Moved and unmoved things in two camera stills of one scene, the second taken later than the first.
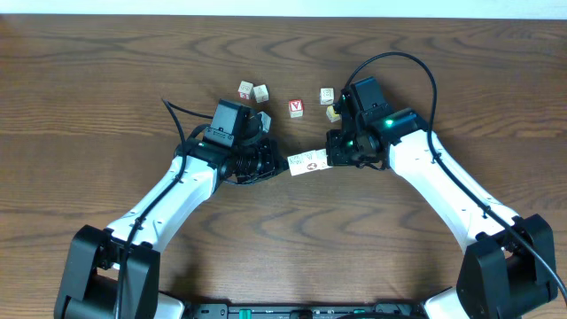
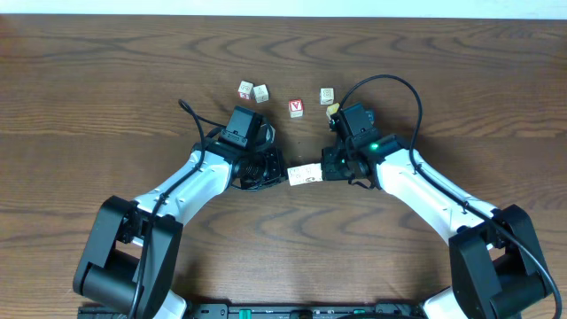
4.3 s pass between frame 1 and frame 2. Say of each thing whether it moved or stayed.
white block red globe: moved
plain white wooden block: moved
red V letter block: stayed
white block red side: stayed
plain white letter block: stayed
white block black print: stayed
